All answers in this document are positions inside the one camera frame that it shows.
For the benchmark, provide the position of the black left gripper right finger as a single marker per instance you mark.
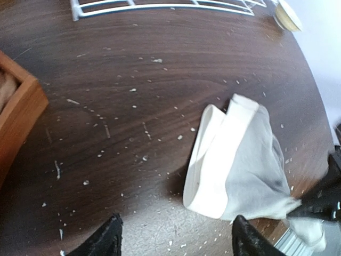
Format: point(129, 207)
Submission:
point(247, 241)

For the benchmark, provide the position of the grey beige sock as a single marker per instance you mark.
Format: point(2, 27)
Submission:
point(237, 168)

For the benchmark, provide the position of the aluminium front rail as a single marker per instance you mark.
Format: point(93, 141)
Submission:
point(291, 245)

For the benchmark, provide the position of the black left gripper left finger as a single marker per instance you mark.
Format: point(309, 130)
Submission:
point(106, 240)

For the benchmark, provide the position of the brown rolled underwear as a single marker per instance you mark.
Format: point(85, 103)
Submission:
point(9, 86)

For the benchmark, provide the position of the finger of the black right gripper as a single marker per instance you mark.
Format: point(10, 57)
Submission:
point(323, 200)

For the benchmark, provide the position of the yellow patterned white bowl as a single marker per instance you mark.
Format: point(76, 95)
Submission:
point(286, 18)

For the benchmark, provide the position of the white wire dish rack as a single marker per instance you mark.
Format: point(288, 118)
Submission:
point(85, 9)

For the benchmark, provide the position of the brown wooden organizer box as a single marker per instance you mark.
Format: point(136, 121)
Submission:
point(20, 113)

